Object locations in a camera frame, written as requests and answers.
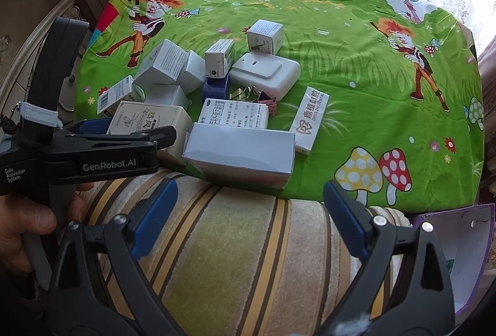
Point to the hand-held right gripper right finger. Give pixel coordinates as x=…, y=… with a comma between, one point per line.
x=345, y=223

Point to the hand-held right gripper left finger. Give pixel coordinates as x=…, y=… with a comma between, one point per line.
x=155, y=219

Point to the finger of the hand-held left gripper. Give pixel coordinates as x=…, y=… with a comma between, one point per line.
x=93, y=125
x=151, y=136

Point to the beige printed cardboard box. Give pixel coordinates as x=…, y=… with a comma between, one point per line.
x=147, y=119

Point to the white box with barcode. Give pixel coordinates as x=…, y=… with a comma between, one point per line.
x=118, y=95

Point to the white box grey print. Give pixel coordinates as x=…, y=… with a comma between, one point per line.
x=161, y=62

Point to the dark blue box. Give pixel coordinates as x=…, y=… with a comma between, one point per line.
x=214, y=89

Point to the white medicine box blue logo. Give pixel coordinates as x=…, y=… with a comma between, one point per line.
x=232, y=115

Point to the large white cardboard box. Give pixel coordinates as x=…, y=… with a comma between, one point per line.
x=240, y=151

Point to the gold binder clip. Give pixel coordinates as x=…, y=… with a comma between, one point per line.
x=240, y=92

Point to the white box with printed label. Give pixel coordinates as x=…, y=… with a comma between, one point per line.
x=219, y=58

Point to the long white box orange print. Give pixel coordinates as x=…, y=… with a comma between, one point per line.
x=312, y=119

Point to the pink binder clip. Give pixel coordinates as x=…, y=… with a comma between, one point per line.
x=264, y=100

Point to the purple cardboard box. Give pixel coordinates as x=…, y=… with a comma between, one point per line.
x=465, y=243

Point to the white plastic holder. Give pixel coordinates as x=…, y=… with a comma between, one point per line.
x=267, y=74

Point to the white box saxophone print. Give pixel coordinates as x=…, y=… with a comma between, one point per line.
x=265, y=35

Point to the person's left hand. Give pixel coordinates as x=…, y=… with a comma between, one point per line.
x=23, y=219

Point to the beige striped cushion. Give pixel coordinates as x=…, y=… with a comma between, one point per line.
x=232, y=262

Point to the black and teal box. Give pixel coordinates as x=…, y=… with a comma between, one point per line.
x=450, y=267

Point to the green cartoon printed blanket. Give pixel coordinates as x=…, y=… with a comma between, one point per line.
x=348, y=49

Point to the mauve patterned curtain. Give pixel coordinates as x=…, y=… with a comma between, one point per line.
x=487, y=95

